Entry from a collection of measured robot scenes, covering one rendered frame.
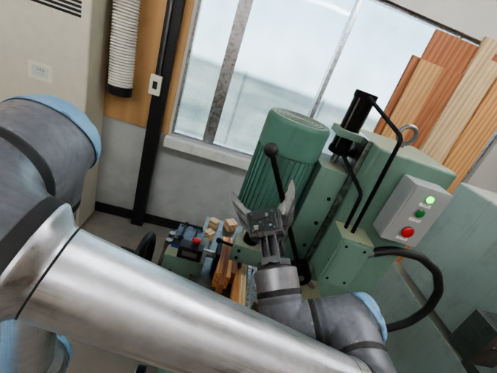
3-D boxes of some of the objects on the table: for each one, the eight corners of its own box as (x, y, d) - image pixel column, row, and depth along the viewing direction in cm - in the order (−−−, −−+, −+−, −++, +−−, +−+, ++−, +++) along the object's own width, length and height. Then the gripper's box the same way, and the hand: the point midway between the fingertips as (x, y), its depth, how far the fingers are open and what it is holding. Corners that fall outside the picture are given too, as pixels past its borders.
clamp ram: (198, 251, 105) (204, 233, 101) (217, 257, 106) (223, 239, 102) (193, 269, 97) (199, 249, 93) (214, 274, 98) (220, 255, 94)
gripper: (322, 256, 52) (299, 164, 61) (222, 273, 55) (214, 183, 63) (321, 262, 60) (302, 180, 68) (234, 277, 63) (225, 196, 71)
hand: (261, 186), depth 68 cm, fingers open, 14 cm apart
